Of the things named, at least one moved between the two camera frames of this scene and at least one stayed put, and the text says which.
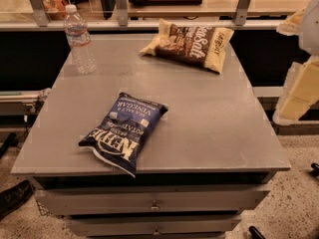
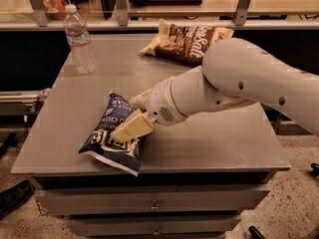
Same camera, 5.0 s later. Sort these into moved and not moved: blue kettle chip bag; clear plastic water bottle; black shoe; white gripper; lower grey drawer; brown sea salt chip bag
Moved: blue kettle chip bag; white gripper
Not moved: black shoe; clear plastic water bottle; lower grey drawer; brown sea salt chip bag
